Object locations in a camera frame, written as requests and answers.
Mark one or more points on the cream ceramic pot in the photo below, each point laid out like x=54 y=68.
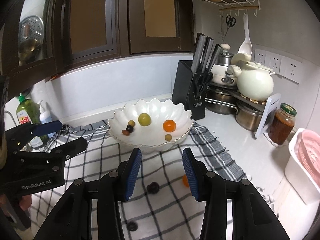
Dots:
x=253 y=80

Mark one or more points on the orange tangerine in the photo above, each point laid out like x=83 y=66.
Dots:
x=185 y=181
x=169 y=125

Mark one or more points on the white pot with lid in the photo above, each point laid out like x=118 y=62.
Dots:
x=219 y=69

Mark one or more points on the hanging steamer plate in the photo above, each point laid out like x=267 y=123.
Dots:
x=30 y=35

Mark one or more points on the steel pot left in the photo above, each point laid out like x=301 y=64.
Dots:
x=220 y=102

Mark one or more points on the yellow longan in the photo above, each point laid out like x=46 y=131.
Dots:
x=168 y=137
x=131 y=123

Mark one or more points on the wall power sockets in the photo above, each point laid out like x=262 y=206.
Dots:
x=284 y=66

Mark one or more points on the steel pot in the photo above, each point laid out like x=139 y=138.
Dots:
x=220 y=102
x=248 y=117

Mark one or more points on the brown window frame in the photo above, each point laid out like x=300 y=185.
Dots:
x=82 y=32

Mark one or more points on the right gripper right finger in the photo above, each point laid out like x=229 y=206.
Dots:
x=195 y=171

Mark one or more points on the white scalloped ceramic bowl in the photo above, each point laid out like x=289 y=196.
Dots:
x=151 y=138

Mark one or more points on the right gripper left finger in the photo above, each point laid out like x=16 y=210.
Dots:
x=128 y=171

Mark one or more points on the white ladle spoon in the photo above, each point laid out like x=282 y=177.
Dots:
x=246 y=46

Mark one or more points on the dark plum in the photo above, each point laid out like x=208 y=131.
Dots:
x=153 y=188
x=129 y=127

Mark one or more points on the blue pump soap bottle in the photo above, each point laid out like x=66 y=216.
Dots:
x=45 y=116

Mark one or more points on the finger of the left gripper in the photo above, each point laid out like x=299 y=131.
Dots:
x=57 y=155
x=21 y=135

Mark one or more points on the steel pot lower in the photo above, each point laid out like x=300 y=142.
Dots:
x=248 y=117

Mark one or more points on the black kitchen scissors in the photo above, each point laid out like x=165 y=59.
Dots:
x=230 y=21

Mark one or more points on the black white checkered cloth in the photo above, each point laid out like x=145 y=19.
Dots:
x=162 y=206

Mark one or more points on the pink plastic colander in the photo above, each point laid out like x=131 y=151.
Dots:
x=307 y=152

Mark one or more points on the white plastic basin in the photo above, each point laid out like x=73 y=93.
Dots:
x=297 y=175

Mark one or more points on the green apple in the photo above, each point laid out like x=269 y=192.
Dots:
x=144 y=119

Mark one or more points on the small dark green fruit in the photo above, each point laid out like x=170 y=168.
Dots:
x=132 y=226

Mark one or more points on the green dish soap bottle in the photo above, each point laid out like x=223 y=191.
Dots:
x=27 y=111

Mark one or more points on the black knife block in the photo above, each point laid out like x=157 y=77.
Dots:
x=193 y=76

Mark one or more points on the glass jar red sauce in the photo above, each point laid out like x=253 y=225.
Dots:
x=282 y=124

